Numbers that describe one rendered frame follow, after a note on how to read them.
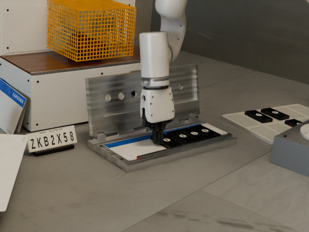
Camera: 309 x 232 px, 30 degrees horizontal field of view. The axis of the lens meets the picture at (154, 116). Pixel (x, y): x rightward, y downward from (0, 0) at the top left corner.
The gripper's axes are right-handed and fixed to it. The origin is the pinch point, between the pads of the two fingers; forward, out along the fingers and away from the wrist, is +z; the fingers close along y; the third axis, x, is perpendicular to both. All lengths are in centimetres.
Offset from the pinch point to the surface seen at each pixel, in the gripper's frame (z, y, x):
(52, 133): -3.6, -27.3, 15.4
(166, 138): 1.3, 4.2, 1.0
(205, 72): -8, 78, 60
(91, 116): -7.8, -16.7, 10.3
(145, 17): -31, 177, 230
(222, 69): -8, 90, 60
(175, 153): 4.2, 0.8, -7.0
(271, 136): 5.8, 41.1, -9.7
